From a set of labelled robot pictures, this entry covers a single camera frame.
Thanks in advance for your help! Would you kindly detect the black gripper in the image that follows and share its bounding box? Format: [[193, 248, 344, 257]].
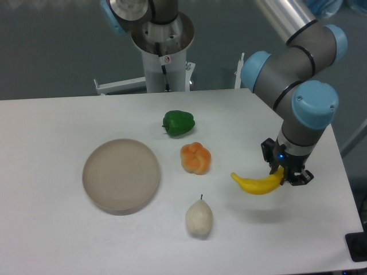
[[261, 138, 314, 186]]

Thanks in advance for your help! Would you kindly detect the yellow toy banana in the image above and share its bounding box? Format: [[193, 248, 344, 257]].
[[231, 167, 284, 195]]

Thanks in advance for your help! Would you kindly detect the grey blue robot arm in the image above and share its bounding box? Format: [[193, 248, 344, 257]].
[[100, 1, 348, 186]]

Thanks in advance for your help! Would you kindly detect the orange toy bread roll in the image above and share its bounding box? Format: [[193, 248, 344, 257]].
[[180, 142, 212, 175]]

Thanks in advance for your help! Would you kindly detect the white toy pear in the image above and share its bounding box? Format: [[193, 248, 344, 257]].
[[185, 194, 214, 240]]

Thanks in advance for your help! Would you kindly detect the black device at table edge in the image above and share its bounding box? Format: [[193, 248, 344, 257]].
[[345, 232, 366, 262]]

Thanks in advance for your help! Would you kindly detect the green toy bell pepper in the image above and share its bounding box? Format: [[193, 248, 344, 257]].
[[162, 110, 195, 137]]

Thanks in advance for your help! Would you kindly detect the beige round plate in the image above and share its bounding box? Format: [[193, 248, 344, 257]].
[[82, 139, 161, 215]]

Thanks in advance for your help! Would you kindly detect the blue plastic bag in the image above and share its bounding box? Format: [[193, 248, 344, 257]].
[[303, 0, 366, 18]]

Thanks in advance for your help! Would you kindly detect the white frame post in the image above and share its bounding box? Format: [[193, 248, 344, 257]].
[[234, 53, 244, 89]]

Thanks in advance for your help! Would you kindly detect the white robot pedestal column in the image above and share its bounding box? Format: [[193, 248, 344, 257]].
[[141, 49, 196, 93]]

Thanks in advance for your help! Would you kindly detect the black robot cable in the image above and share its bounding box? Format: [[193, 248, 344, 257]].
[[155, 42, 172, 93]]

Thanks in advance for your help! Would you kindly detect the white metal frame bracket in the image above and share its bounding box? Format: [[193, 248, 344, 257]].
[[93, 77, 146, 95]]

